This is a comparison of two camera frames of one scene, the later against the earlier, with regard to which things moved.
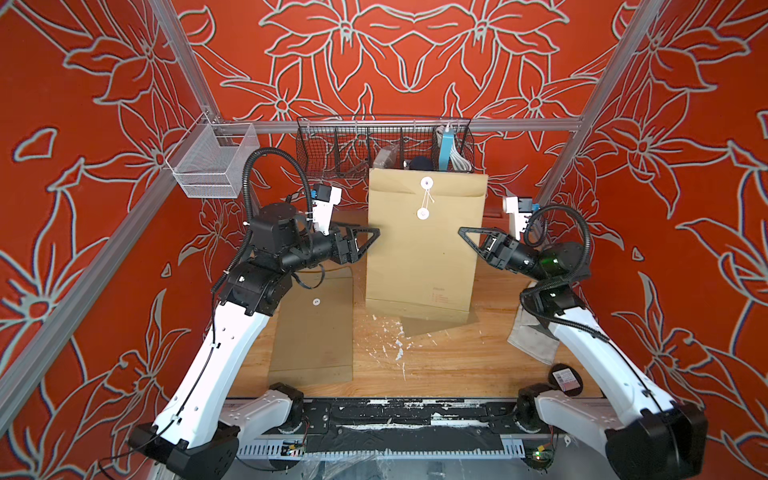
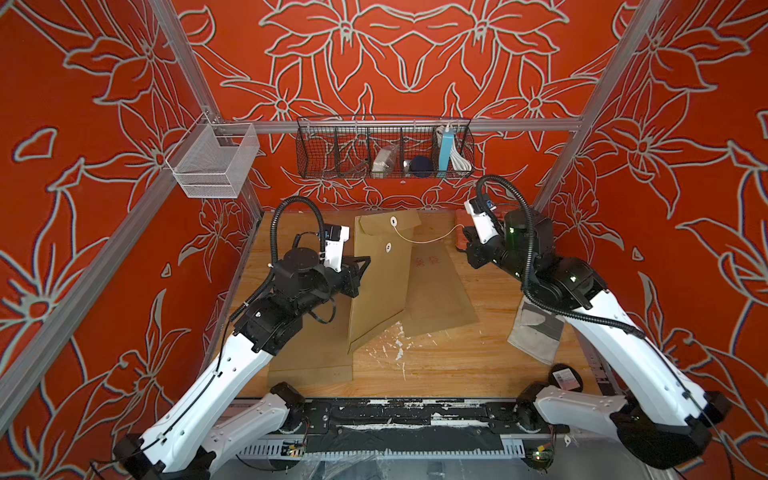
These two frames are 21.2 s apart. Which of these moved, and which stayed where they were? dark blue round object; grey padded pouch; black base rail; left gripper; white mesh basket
Moved: left gripper
Stayed: dark blue round object; black base rail; grey padded pouch; white mesh basket
